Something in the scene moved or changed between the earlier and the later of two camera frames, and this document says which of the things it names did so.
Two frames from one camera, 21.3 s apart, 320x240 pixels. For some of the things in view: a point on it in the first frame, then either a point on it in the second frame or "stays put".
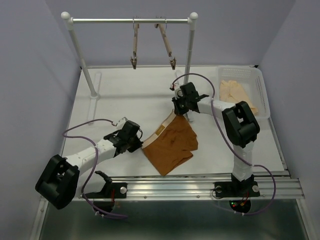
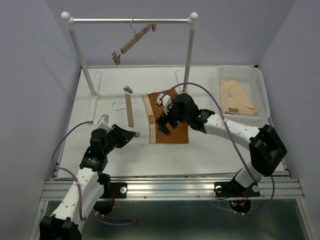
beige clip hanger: [163, 28] -> [127, 90]
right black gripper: [178, 107] -> [167, 119]
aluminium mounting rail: [271, 186] stays put
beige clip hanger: [134, 60] -> [116, 57]
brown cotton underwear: [171, 144] -> [179, 134]
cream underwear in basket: [231, 91] stays put
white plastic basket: [246, 83] stays put
